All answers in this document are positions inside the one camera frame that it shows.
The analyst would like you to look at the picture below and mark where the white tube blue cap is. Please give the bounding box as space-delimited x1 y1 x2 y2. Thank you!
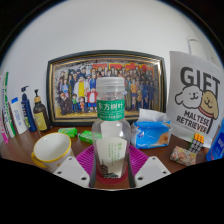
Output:
9 96 28 135

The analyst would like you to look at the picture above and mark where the brown pump bottle yellow label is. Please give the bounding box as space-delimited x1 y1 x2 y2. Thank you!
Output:
32 88 51 132

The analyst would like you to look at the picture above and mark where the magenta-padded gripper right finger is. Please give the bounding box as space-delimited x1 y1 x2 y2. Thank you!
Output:
127 144 172 188

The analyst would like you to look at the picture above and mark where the dark blue pump bottle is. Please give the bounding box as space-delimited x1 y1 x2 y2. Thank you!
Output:
20 85 38 133

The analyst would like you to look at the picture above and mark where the blue tissue pack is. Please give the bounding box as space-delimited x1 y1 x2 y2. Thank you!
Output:
130 108 174 150

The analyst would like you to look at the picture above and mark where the blue detergent bottle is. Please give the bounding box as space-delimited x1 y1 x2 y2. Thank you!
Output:
205 118 224 163

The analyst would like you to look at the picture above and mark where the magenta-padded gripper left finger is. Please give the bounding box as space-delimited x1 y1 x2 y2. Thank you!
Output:
53 144 98 188

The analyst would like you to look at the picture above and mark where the framed group picture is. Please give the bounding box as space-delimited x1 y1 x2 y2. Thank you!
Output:
45 49 167 127

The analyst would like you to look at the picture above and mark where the clear drink bottle green label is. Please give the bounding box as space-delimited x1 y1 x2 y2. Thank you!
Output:
91 76 132 179

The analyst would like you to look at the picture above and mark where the colourful puzzle cube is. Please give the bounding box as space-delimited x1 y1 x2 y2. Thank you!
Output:
188 132 205 153

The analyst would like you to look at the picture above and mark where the green soap packet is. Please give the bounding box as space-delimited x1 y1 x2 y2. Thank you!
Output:
78 129 101 145
57 127 79 138

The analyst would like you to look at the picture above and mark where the small floral pouch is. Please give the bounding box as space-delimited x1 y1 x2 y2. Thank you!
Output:
169 145 198 167

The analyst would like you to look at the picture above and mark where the white printed paper bag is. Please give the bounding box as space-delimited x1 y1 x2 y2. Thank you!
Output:
165 35 224 149

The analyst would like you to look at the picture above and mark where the white mug yellow rim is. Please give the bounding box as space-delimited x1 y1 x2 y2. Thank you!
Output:
30 132 75 174

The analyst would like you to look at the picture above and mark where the flat round red coaster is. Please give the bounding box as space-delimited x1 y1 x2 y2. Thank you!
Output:
95 165 129 185

